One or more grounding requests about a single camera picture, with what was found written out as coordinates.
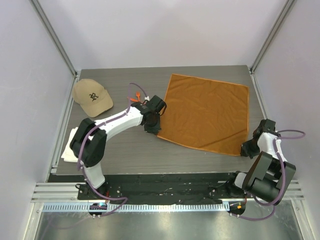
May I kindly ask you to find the orange cloth napkin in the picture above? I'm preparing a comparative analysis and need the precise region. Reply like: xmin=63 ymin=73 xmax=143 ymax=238
xmin=157 ymin=73 xmax=250 ymax=156

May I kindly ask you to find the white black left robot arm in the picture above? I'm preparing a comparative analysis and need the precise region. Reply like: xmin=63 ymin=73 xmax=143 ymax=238
xmin=69 ymin=95 xmax=167 ymax=200

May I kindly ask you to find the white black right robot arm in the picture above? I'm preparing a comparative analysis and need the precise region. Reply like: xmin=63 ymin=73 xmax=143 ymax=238
xmin=225 ymin=119 xmax=296 ymax=206

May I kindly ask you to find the orange plastic fork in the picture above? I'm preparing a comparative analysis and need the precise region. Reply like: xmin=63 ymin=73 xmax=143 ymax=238
xmin=128 ymin=91 xmax=141 ymax=103

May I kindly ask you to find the beige baseball cap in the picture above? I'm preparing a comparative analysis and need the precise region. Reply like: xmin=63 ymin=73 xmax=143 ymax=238
xmin=72 ymin=78 xmax=114 ymax=118

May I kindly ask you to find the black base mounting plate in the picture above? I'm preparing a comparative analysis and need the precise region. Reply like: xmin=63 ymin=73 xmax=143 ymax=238
xmin=76 ymin=173 xmax=246 ymax=205

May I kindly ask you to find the white folded towel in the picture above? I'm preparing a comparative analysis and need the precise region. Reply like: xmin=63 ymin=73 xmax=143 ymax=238
xmin=61 ymin=127 xmax=78 ymax=163

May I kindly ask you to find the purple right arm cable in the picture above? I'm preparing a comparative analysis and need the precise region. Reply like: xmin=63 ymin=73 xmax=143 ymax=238
xmin=237 ymin=129 xmax=306 ymax=222

